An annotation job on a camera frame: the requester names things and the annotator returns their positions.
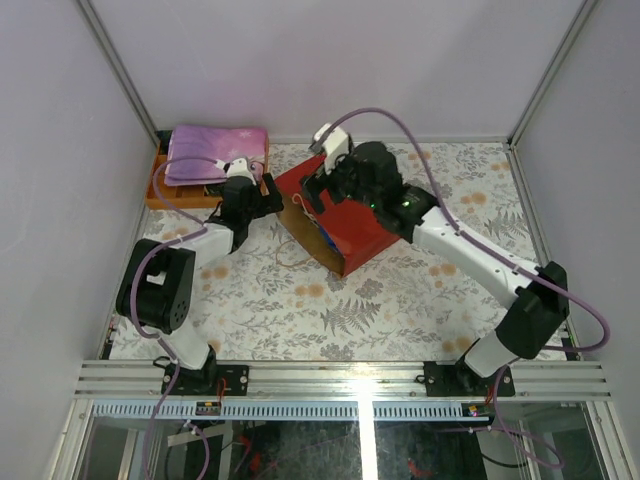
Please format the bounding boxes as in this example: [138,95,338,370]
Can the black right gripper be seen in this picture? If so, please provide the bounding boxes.
[300,146,380,216]

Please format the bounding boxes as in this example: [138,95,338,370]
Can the red paper bag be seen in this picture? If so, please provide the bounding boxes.
[275,157,400,277]

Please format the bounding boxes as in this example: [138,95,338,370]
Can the blue chips snack bag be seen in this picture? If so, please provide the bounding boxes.
[319,227,341,255]

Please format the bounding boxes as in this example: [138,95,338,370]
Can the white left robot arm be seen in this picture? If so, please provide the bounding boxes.
[116,173,283,395]

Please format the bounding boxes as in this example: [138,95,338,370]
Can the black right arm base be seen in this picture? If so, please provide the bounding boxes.
[422,361,515,397]

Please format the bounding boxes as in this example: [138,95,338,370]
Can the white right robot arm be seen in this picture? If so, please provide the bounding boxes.
[300,139,569,395]

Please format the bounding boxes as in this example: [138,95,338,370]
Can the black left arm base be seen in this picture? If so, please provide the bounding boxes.
[170,349,250,397]

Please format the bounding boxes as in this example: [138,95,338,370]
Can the purple princess cloth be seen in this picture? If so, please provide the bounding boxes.
[164,125,268,186]

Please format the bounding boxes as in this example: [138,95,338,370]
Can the orange wooden tray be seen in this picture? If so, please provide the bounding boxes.
[144,139,271,210]

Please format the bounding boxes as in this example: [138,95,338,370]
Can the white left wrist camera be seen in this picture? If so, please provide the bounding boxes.
[214,157,265,185]

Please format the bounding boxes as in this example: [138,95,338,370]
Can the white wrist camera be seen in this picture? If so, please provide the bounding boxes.
[214,157,265,185]
[310,123,352,174]

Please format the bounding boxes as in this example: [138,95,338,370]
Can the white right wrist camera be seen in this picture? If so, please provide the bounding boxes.
[310,123,352,174]

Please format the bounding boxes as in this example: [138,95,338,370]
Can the aluminium front rail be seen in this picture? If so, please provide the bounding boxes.
[73,360,612,402]

